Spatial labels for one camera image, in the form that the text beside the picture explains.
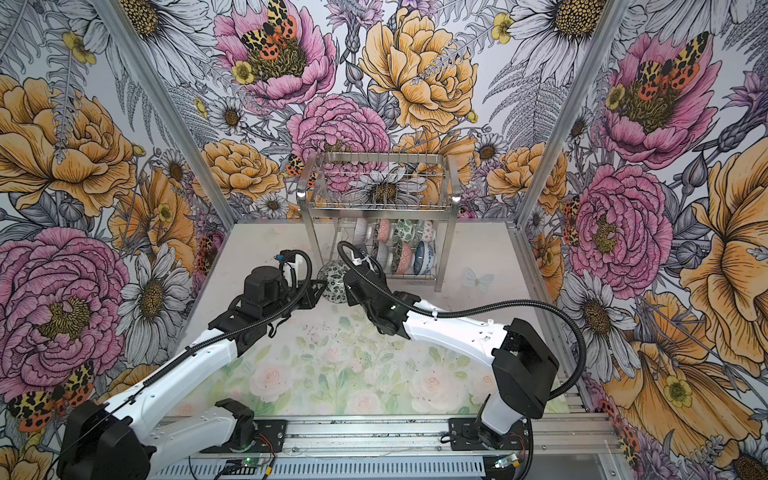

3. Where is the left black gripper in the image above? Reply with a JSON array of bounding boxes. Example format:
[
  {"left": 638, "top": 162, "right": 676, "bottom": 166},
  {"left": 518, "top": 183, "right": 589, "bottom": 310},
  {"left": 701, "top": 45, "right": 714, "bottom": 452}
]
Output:
[{"left": 264, "top": 278, "right": 327, "bottom": 322}]

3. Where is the dark leaf pattern bowl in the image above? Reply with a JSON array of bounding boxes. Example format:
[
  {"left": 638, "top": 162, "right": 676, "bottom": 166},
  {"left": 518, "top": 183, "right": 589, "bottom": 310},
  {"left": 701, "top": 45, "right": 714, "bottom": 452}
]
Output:
[{"left": 389, "top": 241, "right": 403, "bottom": 274}]

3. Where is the blue floral bowl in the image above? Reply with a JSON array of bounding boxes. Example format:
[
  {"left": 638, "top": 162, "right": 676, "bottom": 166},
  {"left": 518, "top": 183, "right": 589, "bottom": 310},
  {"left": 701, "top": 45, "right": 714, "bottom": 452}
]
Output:
[{"left": 413, "top": 241, "right": 436, "bottom": 276}]

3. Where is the green leaf pattern bowl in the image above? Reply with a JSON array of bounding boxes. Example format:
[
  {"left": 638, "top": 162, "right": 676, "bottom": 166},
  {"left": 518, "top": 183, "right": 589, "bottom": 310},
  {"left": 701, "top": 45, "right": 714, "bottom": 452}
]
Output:
[{"left": 394, "top": 219, "right": 419, "bottom": 244}]

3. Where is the dark blue-grey bowl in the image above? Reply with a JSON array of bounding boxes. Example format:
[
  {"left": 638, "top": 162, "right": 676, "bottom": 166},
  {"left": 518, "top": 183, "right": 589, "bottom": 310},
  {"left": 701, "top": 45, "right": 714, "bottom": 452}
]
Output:
[{"left": 352, "top": 218, "right": 369, "bottom": 245}]

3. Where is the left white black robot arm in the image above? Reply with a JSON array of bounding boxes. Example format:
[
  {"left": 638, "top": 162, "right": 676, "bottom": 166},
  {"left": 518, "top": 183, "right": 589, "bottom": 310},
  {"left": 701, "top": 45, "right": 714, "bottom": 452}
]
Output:
[{"left": 50, "top": 250, "right": 326, "bottom": 479}]

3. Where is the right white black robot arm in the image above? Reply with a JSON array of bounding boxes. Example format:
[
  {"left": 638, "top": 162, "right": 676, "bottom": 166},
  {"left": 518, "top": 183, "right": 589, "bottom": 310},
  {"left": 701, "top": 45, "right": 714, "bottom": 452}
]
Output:
[{"left": 342, "top": 255, "right": 559, "bottom": 449}]

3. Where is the steel two-tier dish rack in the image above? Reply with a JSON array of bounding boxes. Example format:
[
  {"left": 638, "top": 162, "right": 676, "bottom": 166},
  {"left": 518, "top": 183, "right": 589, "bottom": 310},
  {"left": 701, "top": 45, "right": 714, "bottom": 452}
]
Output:
[{"left": 297, "top": 152, "right": 461, "bottom": 290}]

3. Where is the left green circuit board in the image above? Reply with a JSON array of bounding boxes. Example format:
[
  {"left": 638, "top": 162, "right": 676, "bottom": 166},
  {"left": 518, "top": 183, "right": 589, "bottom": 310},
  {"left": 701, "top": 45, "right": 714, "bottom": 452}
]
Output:
[{"left": 222, "top": 457, "right": 277, "bottom": 479}]

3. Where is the green circuit board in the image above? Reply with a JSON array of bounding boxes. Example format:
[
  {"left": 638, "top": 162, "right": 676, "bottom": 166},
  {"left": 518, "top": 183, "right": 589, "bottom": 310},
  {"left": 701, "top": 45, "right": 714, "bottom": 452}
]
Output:
[
  {"left": 484, "top": 453, "right": 521, "bottom": 473},
  {"left": 222, "top": 457, "right": 277, "bottom": 479}
]

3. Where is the right green circuit board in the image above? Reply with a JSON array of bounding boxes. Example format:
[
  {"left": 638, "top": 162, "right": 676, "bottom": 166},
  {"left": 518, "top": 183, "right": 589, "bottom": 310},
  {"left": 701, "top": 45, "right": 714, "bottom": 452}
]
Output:
[{"left": 484, "top": 453, "right": 521, "bottom": 473}]

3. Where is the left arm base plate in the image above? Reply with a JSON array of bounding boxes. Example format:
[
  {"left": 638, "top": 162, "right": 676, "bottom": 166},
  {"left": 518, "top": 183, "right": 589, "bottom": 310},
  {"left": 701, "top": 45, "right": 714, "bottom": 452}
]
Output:
[{"left": 202, "top": 418, "right": 288, "bottom": 454}]

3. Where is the aluminium front rail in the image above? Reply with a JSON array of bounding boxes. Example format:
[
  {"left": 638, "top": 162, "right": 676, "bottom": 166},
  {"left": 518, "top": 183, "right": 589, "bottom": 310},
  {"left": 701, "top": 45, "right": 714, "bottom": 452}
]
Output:
[{"left": 107, "top": 415, "right": 613, "bottom": 458}]

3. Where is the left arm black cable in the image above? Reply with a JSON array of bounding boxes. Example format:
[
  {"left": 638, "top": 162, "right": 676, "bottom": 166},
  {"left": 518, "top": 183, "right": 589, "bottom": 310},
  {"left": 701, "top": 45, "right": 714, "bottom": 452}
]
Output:
[{"left": 41, "top": 248, "right": 314, "bottom": 480}]

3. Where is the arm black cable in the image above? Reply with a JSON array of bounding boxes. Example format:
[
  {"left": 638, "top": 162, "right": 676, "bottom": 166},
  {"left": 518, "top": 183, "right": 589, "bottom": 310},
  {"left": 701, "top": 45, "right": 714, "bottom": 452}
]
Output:
[
  {"left": 41, "top": 248, "right": 314, "bottom": 480},
  {"left": 335, "top": 241, "right": 588, "bottom": 402}
]

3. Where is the white vented cable duct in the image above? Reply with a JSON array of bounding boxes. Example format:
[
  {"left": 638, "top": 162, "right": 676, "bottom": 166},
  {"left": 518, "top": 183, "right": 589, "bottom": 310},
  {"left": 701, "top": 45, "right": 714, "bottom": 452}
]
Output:
[{"left": 152, "top": 456, "right": 486, "bottom": 479}]

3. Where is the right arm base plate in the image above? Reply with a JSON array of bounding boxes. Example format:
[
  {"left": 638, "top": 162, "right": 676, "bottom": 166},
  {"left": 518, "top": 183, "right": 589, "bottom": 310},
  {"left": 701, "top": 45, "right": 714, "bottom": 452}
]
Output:
[{"left": 441, "top": 417, "right": 532, "bottom": 452}]

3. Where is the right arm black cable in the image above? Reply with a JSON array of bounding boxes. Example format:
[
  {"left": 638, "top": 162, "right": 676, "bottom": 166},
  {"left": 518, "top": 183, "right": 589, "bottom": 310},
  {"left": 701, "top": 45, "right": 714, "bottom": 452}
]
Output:
[{"left": 335, "top": 241, "right": 588, "bottom": 402}]

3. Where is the left aluminium frame post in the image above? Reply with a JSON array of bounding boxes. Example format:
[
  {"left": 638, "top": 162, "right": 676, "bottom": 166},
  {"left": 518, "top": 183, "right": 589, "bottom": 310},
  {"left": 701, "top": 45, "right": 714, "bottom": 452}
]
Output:
[{"left": 94, "top": 1, "right": 237, "bottom": 230}]

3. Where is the aluminium frame post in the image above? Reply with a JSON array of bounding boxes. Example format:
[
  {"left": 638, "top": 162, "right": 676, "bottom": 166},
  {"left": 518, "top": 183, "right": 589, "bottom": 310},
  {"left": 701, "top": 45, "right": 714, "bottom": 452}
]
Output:
[
  {"left": 516, "top": 1, "right": 628, "bottom": 230},
  {"left": 94, "top": 1, "right": 237, "bottom": 230}
]

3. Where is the right aluminium frame post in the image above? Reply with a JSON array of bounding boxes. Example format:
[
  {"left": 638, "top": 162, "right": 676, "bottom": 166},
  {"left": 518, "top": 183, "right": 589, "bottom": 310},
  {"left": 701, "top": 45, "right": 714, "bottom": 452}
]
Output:
[{"left": 516, "top": 1, "right": 628, "bottom": 230}]

